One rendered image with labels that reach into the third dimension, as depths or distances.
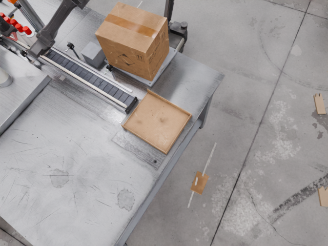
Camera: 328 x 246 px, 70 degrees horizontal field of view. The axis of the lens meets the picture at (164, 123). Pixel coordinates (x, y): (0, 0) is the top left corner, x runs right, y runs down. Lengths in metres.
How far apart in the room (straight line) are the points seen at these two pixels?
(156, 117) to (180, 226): 1.04
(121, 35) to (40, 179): 0.87
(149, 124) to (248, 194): 1.15
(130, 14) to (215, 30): 1.57
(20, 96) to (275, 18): 2.56
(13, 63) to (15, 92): 0.22
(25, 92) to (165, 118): 0.85
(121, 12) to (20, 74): 0.74
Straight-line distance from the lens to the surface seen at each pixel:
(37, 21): 1.86
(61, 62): 1.62
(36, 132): 1.53
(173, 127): 1.30
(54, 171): 1.41
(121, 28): 1.32
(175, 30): 2.40
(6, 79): 1.69
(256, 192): 2.15
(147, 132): 1.30
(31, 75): 1.66
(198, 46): 2.64
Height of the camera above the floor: 2.05
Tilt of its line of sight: 69 degrees down
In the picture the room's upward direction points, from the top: 11 degrees counter-clockwise
